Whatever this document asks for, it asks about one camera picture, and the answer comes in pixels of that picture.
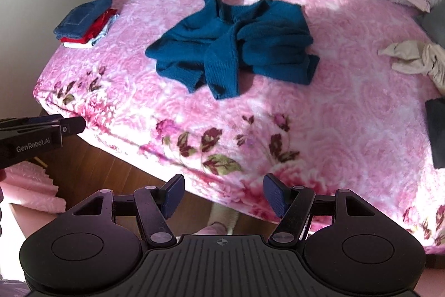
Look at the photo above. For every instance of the pink floral bed blanket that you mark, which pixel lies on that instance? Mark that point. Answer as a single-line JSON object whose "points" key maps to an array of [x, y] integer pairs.
{"points": [[359, 125]]}

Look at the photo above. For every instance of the blue knit sweater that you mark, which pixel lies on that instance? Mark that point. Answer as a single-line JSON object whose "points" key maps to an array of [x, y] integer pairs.
{"points": [[213, 46]]}

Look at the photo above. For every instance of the grey blue cushion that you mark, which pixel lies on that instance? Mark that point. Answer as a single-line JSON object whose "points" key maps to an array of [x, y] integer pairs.
{"points": [[433, 24]]}

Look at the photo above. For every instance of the beige crumpled garment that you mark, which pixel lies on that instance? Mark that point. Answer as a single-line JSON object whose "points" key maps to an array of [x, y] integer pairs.
{"points": [[416, 57]]}

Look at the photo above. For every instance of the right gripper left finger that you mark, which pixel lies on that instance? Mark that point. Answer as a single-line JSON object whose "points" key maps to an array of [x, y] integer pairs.
{"points": [[155, 206]]}

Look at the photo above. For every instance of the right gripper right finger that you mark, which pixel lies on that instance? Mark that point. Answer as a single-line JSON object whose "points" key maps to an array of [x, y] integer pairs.
{"points": [[291, 205]]}

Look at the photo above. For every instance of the folded white garment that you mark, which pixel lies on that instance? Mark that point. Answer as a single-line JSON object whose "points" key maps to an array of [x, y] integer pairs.
{"points": [[103, 33]]}

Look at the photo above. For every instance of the black trousers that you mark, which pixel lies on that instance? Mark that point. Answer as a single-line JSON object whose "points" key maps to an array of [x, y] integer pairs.
{"points": [[435, 117]]}

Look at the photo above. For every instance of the folded red garment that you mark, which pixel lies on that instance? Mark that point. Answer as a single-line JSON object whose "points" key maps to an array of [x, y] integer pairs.
{"points": [[94, 29]]}

